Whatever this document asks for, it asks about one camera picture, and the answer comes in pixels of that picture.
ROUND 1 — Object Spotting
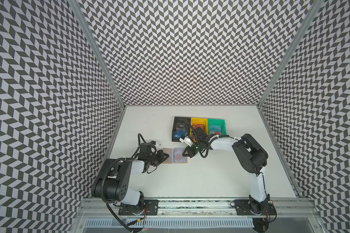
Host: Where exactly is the tan leather card holder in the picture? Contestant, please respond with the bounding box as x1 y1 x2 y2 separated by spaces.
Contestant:
161 147 189 164

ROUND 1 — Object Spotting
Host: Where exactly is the white red circle card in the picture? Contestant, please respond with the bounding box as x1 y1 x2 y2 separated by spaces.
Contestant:
173 148 186 163

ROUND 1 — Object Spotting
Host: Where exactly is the red VIP credit card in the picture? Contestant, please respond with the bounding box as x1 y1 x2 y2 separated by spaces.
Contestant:
192 123 206 132

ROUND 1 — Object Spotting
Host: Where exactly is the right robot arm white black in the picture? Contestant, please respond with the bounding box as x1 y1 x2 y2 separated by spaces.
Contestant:
179 127 277 222

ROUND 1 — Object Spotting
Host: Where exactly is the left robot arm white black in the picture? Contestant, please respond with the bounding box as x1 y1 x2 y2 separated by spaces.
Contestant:
91 133 170 216

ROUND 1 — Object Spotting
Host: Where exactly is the red circle card green bin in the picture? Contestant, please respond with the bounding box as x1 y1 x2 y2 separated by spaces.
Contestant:
211 131 222 136

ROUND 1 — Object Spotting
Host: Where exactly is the teal card in green bin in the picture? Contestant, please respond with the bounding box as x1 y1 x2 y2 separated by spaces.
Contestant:
209 124 222 132

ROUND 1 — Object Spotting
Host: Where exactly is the blue card in black bin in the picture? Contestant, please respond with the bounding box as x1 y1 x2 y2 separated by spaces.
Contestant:
173 132 186 138

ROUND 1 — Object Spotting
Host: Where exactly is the yellow plastic bin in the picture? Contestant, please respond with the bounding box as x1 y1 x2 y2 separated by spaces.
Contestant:
191 117 209 135

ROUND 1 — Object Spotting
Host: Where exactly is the green plastic bin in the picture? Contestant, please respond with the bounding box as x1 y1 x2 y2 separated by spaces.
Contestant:
208 118 227 136

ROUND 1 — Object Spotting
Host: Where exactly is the black plastic bin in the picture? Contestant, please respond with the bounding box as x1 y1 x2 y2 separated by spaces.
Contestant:
172 116 191 142

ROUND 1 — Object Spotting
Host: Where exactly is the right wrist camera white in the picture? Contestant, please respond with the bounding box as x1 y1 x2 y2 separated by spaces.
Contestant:
179 136 193 147

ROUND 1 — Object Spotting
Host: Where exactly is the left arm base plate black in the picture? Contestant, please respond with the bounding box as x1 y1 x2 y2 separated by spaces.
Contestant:
118 199 159 216

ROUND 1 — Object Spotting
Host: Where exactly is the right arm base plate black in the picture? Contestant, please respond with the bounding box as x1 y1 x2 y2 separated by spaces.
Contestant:
233 200 277 217

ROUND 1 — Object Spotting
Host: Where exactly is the aluminium mounting rail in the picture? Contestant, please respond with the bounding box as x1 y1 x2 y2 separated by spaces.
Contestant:
75 198 320 218

